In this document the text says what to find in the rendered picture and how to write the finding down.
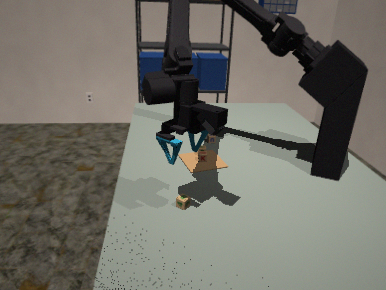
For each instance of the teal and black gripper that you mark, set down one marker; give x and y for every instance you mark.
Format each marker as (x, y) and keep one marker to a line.
(164, 136)

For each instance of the tan square mat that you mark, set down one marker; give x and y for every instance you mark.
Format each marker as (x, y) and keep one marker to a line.
(192, 163)

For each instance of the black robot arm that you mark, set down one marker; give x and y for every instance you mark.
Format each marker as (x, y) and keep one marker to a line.
(165, 86)

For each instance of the beige letter block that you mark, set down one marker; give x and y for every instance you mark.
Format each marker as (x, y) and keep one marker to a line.
(211, 138)
(183, 201)
(202, 148)
(202, 156)

